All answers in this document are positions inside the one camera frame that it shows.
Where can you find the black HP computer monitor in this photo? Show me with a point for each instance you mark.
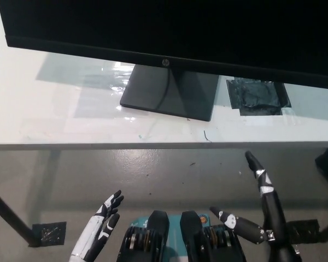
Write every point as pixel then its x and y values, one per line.
pixel 153 27

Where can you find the black floor tape patch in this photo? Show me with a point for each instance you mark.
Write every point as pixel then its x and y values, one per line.
pixel 303 230
pixel 50 232

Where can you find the black metal table leg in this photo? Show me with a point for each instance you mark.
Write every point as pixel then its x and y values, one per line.
pixel 13 218

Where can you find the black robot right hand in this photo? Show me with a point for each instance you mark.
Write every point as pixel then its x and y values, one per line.
pixel 270 207

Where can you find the clear plastic film sheet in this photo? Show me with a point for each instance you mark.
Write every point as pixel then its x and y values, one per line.
pixel 79 73

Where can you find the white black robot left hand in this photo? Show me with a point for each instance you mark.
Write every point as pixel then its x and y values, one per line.
pixel 98 226

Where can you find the black tape patch on desk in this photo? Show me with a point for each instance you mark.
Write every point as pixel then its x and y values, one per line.
pixel 258 96

